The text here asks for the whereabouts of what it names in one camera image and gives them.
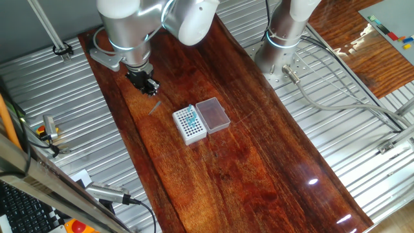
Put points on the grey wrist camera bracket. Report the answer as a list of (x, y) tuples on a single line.
[(106, 59)]

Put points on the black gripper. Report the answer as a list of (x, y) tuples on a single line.
[(138, 80)]

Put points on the aluminium profile bracket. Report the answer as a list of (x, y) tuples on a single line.
[(386, 147)]

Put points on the silver metal pole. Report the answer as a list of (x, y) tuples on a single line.
[(48, 29)]

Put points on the black white marker sheet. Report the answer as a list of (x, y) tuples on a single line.
[(81, 177)]

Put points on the shiny metal frame beam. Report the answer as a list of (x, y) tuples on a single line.
[(48, 182)]

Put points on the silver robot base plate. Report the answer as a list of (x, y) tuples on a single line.
[(277, 82)]

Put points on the grey board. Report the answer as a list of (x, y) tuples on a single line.
[(394, 16)]

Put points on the ribbed silver camera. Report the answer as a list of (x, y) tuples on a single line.
[(106, 192)]

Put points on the clear plastic box lid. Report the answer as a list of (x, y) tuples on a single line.
[(213, 115)]

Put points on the black keyboard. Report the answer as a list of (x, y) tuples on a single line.
[(22, 210)]

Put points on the blue pipette tip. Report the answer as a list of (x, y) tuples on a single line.
[(187, 120), (192, 122), (195, 115), (189, 108)]

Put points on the yellow block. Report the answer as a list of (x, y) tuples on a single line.
[(407, 46)]

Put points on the red emergency stop button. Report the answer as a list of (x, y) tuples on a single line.
[(77, 226)]

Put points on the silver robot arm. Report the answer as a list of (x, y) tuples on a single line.
[(136, 26)]

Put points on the clear grey pipette tip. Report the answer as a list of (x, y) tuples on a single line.
[(154, 107)]

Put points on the grey metal clamp tool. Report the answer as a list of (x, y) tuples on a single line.
[(50, 126)]

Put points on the orange tube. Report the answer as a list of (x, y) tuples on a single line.
[(8, 123)]

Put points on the blue block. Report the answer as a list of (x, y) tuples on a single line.
[(408, 40)]

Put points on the white pipette tip holder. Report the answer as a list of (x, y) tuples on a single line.
[(191, 132)]

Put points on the red block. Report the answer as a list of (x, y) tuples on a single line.
[(393, 36)]

